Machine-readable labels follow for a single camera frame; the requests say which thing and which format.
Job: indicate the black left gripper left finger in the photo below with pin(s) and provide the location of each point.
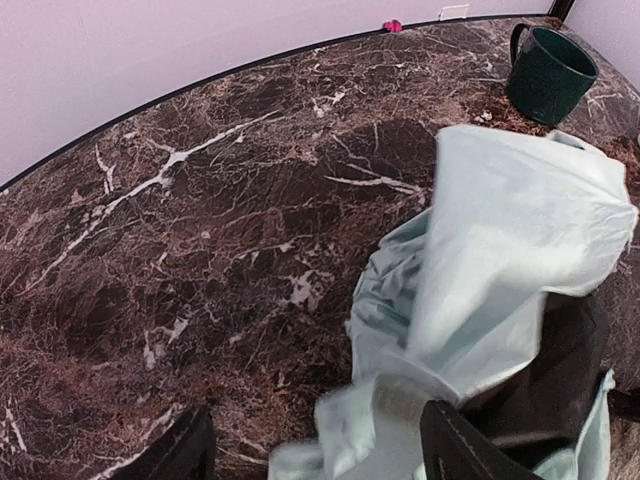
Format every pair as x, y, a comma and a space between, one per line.
187, 450

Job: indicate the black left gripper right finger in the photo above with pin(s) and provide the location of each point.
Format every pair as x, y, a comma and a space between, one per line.
454, 449

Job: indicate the mint green folding umbrella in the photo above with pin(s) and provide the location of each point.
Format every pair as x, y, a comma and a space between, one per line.
483, 301

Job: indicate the black cylindrical cup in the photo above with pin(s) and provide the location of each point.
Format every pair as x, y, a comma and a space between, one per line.
550, 74

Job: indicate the small red object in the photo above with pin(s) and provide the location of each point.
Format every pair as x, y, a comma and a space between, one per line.
393, 26

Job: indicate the white wall tag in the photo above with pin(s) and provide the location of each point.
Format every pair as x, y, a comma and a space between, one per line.
454, 12

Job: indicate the right black frame post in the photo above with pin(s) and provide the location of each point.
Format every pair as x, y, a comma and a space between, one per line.
560, 9

